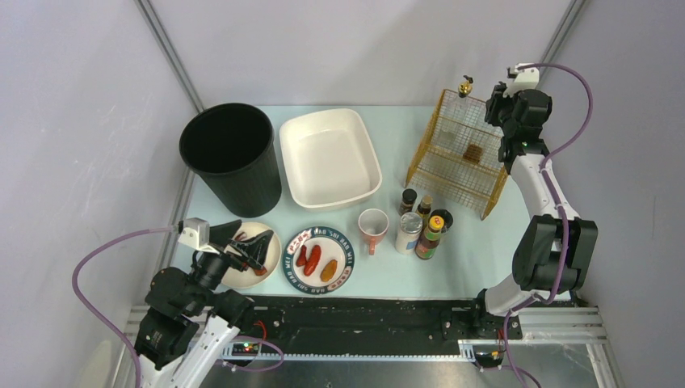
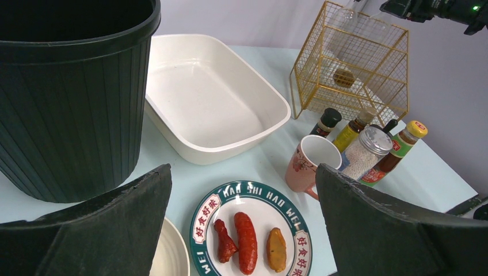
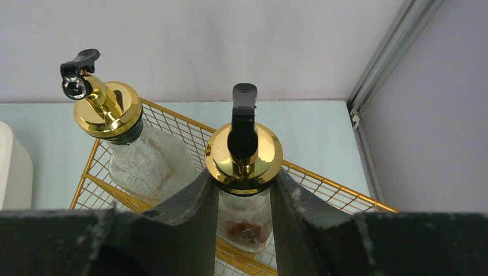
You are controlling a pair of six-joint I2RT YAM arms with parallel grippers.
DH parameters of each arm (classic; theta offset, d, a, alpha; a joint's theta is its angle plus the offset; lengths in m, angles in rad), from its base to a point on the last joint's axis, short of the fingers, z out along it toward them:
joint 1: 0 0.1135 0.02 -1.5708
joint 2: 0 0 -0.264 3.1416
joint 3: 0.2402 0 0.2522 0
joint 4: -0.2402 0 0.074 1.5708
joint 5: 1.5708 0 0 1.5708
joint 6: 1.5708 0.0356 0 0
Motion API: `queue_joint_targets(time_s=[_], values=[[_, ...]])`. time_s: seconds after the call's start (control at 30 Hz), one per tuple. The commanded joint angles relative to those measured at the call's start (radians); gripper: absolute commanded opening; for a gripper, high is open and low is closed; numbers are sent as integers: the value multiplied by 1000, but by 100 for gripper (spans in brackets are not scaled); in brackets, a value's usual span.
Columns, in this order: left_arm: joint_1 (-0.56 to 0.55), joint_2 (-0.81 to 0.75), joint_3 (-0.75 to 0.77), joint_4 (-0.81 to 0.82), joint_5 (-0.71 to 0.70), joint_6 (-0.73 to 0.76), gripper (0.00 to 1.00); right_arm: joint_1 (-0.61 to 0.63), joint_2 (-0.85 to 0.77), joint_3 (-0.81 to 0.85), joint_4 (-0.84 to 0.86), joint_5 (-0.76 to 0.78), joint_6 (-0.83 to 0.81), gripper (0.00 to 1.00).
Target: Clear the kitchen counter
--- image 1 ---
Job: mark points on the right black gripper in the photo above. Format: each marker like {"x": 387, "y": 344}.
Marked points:
{"x": 495, "y": 108}

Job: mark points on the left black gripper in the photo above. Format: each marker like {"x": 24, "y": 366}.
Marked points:
{"x": 225, "y": 250}

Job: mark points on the glass oil bottle gold spout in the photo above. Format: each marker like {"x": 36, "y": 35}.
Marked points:
{"x": 468, "y": 112}

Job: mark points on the red label sauce bottle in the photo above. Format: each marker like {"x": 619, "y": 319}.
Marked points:
{"x": 430, "y": 238}

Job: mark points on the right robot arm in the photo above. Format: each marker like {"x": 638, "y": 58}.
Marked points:
{"x": 554, "y": 254}

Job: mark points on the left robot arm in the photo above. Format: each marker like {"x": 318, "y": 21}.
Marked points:
{"x": 188, "y": 323}

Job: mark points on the cream plate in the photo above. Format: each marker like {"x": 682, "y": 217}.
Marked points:
{"x": 235, "y": 279}

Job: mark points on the large red sausage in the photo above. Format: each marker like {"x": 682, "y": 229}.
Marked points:
{"x": 313, "y": 260}

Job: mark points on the orange sausage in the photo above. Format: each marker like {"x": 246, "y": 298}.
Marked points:
{"x": 329, "y": 271}

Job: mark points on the black ribbed trash bin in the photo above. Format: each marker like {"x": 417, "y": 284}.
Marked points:
{"x": 231, "y": 148}

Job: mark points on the green rimmed patterned plate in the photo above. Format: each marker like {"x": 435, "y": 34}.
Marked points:
{"x": 334, "y": 245}

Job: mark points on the left electronics board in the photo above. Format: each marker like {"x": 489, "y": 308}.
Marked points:
{"x": 245, "y": 349}

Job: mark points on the electronics board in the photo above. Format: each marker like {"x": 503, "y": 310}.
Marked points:
{"x": 245, "y": 349}
{"x": 489, "y": 359}

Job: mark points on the jar with black lid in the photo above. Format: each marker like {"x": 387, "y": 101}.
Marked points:
{"x": 447, "y": 221}

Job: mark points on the white rectangular tub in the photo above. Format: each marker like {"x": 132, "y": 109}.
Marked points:
{"x": 329, "y": 159}

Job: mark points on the small bottle tan cap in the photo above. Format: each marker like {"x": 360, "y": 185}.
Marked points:
{"x": 424, "y": 209}

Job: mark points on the dark brown small bottle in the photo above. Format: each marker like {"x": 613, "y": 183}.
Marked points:
{"x": 408, "y": 198}

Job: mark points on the orange ceramic mug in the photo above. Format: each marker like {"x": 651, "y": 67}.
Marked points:
{"x": 373, "y": 225}

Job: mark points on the right electronics board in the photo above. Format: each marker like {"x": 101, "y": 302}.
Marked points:
{"x": 489, "y": 359}

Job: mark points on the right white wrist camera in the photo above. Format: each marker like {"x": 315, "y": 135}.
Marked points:
{"x": 523, "y": 76}

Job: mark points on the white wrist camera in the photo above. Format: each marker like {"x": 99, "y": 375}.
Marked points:
{"x": 194, "y": 233}
{"x": 523, "y": 76}

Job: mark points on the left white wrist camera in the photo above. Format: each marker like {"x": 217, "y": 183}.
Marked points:
{"x": 194, "y": 233}

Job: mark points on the yellow wire basket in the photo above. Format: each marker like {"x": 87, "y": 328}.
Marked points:
{"x": 438, "y": 165}

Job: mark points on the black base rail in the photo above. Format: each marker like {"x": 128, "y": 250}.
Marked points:
{"x": 338, "y": 326}

